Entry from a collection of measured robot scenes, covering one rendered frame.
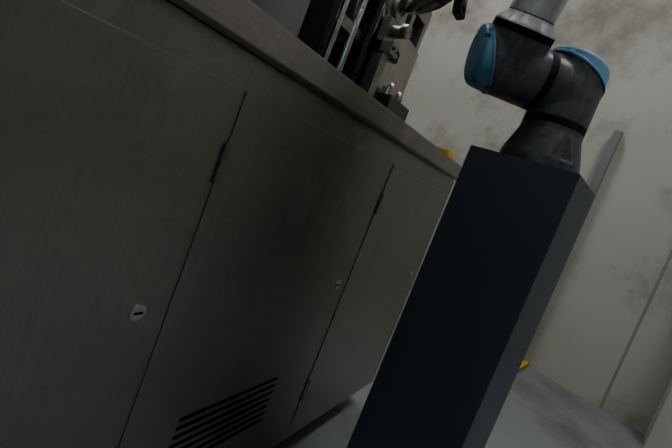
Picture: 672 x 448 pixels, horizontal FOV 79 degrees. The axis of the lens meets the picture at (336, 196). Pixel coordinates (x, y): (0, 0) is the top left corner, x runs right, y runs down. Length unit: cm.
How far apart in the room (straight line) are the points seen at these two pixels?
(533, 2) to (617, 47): 247
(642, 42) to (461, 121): 119
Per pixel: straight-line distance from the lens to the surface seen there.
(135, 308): 55
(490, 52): 82
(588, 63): 90
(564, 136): 87
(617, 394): 302
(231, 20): 47
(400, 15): 132
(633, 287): 295
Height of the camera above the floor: 77
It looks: 5 degrees down
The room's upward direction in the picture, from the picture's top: 21 degrees clockwise
